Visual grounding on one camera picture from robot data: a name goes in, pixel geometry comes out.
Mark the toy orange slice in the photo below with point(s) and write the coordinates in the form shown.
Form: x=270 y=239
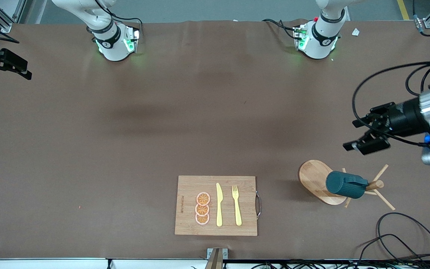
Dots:
x=203 y=198

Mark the white table edge rail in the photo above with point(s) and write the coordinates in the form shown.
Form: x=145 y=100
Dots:
x=50 y=264

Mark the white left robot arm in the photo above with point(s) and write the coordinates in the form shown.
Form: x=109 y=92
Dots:
x=321 y=37

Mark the yellow plastic knife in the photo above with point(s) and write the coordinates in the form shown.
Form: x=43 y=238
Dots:
x=219 y=209

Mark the brown table mat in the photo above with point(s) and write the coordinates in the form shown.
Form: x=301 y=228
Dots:
x=162 y=112

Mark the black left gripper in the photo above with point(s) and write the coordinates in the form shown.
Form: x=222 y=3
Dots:
x=402 y=116

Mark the metal bracket with post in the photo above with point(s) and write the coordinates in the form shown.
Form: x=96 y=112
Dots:
x=217 y=256

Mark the white paper scrap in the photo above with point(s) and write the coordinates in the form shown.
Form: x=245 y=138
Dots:
x=355 y=32

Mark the yellow plastic fork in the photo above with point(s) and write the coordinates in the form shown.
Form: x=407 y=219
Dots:
x=237 y=213

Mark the wooden cutting board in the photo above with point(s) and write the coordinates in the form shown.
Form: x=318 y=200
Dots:
x=189 y=186

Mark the dark green cup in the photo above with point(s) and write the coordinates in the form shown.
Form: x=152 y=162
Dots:
x=343 y=185

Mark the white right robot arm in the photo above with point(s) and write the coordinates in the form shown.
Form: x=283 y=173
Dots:
x=116 y=41

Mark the wooden cup rack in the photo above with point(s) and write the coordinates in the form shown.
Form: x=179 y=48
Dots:
x=312 y=179

